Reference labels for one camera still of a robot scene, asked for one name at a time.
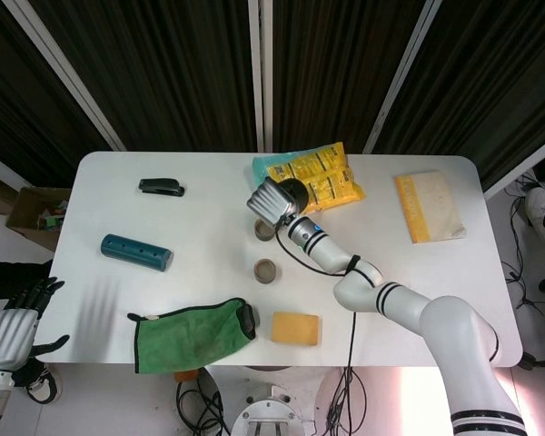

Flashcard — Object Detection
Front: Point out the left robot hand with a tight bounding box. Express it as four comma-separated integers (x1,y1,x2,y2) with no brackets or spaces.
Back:
0,276,71,372

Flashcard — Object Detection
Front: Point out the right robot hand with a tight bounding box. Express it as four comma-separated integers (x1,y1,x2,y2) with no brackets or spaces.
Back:
246,176,300,228

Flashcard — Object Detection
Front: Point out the black teapot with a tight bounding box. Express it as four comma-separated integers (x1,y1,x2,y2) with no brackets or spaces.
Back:
279,178,311,214

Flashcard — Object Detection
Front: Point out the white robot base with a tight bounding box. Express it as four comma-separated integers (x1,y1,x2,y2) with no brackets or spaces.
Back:
199,365,346,436

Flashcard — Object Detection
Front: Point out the dark ceramic cup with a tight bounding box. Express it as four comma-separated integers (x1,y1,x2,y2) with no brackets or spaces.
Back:
253,217,275,243
253,258,282,285

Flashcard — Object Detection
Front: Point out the teal plastic bag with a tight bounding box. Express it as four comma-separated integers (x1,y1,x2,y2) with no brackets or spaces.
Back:
252,154,282,188

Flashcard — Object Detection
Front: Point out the black trouser leg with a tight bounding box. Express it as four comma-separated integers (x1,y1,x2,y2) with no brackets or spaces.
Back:
0,256,51,303

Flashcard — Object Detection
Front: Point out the black and white sneaker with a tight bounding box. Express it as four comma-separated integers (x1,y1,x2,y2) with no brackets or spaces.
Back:
25,361,59,404

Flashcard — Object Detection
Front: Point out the yellow snack bag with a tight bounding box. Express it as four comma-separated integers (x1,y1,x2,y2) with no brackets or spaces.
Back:
265,141,367,214

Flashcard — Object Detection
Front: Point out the black stapler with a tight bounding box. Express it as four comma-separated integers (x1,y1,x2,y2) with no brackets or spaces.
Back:
138,177,186,198

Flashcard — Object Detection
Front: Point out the cardboard box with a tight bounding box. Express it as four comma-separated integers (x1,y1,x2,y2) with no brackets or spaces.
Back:
5,185,73,253

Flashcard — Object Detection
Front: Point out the yellow sponge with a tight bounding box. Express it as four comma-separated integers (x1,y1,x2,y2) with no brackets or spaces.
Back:
271,311,323,348

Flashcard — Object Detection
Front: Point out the teal plastic tube with holes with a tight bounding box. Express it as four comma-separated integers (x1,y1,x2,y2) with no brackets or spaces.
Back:
100,233,174,273

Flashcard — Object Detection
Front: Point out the dark pleated curtain panel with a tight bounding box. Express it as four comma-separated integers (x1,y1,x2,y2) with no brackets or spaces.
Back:
376,0,545,192
29,0,260,152
0,0,119,176
272,0,431,154

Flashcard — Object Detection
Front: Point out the green cloth with black trim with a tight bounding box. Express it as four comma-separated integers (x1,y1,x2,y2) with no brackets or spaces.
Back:
126,297,259,375

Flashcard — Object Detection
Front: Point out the yellow and white book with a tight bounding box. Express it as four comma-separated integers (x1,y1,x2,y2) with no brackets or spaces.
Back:
393,170,468,245

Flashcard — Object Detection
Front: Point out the white and black device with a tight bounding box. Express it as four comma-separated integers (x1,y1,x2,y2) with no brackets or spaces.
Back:
524,185,545,246

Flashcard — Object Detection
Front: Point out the white partition post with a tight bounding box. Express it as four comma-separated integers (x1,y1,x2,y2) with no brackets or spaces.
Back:
362,0,444,154
13,0,127,152
0,147,24,190
483,131,545,201
247,0,274,154

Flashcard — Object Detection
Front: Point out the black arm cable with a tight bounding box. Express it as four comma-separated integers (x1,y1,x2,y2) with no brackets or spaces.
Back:
272,217,362,396

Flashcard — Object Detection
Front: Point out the black floor cable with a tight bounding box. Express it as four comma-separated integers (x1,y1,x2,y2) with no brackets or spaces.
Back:
499,261,545,314
325,366,369,431
175,367,226,435

